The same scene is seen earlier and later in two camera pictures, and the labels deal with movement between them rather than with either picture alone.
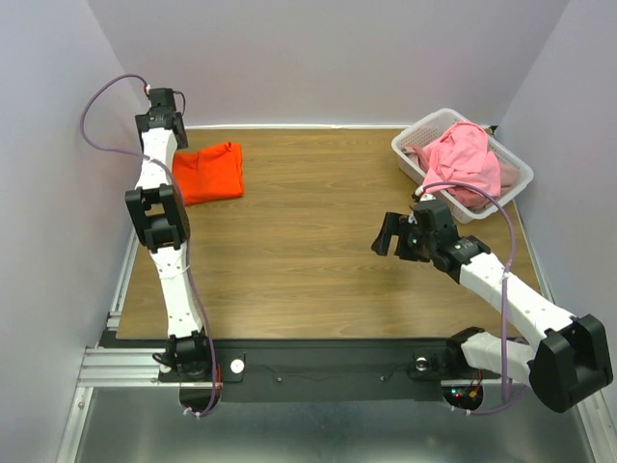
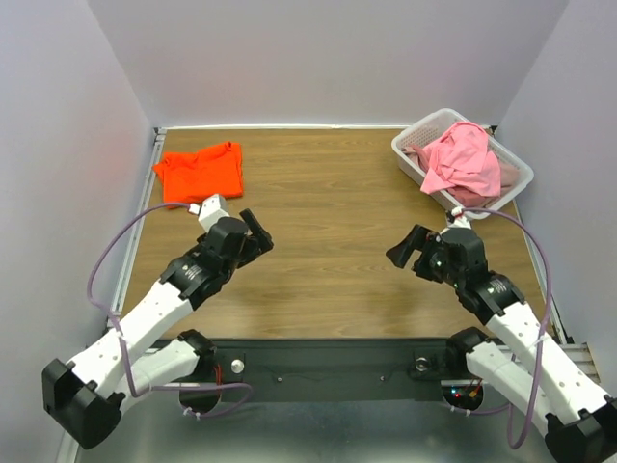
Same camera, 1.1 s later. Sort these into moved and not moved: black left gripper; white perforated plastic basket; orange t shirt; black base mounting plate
Moved: black left gripper
Not moved: orange t shirt; white perforated plastic basket; black base mounting plate
